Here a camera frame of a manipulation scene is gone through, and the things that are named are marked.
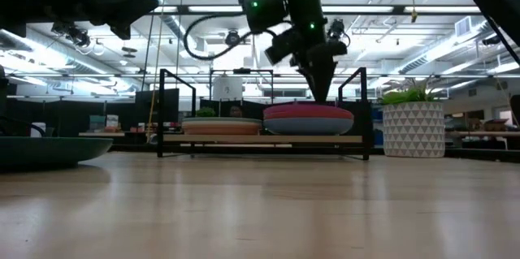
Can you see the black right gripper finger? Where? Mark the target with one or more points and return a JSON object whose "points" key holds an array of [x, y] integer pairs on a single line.
{"points": [[313, 76], [326, 76]]}

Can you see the magenta pink plate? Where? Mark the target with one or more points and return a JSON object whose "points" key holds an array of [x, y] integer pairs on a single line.
{"points": [[300, 107]]}

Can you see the orange plate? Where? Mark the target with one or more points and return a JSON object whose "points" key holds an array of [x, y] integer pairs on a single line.
{"points": [[308, 114]]}

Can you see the light blue plate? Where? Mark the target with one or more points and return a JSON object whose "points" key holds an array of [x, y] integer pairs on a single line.
{"points": [[308, 127]]}

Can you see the terracotta brown plate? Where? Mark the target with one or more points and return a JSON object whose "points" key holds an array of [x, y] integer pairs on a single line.
{"points": [[221, 129]]}

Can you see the black background monitor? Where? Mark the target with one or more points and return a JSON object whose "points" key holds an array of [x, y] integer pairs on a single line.
{"points": [[146, 106]]}

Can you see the person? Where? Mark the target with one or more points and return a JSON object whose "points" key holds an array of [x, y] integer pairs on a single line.
{"points": [[236, 111]]}

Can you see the white cylindrical tank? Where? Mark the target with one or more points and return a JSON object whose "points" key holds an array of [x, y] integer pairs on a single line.
{"points": [[227, 88]]}

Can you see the green plant in white pot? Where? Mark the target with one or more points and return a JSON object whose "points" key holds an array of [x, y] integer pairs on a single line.
{"points": [[413, 129]]}

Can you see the small green background plant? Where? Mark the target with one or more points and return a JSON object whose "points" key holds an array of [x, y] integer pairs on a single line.
{"points": [[206, 112]]}

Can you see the dark teal plate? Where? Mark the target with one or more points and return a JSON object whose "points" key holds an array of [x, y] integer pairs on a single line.
{"points": [[48, 149]]}

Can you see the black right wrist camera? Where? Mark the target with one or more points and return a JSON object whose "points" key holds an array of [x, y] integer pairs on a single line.
{"points": [[264, 9]]}

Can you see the black metal rig frame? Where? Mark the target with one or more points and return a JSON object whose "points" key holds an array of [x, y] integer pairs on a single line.
{"points": [[365, 9]]}

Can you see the black overhead camera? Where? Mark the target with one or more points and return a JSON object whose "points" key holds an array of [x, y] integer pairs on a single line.
{"points": [[232, 38]]}

